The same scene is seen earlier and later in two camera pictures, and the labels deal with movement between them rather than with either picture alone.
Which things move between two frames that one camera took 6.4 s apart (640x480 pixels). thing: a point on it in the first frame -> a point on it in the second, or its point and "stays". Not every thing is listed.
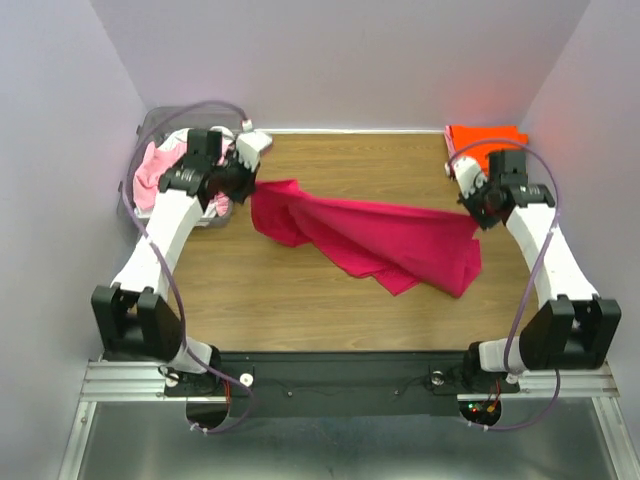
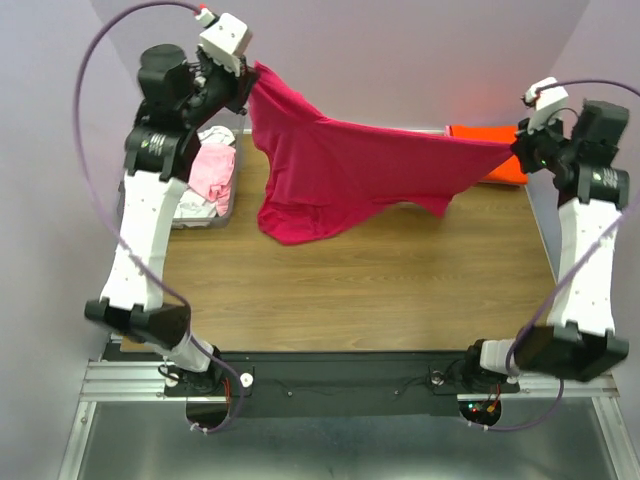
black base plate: x=338 y=384 stays
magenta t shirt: x=402 y=248 -> x=319 y=173
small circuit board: x=480 y=411 stays
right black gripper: x=485 y=219 -> x=525 y=142
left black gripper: x=247 y=185 -> x=239 y=86
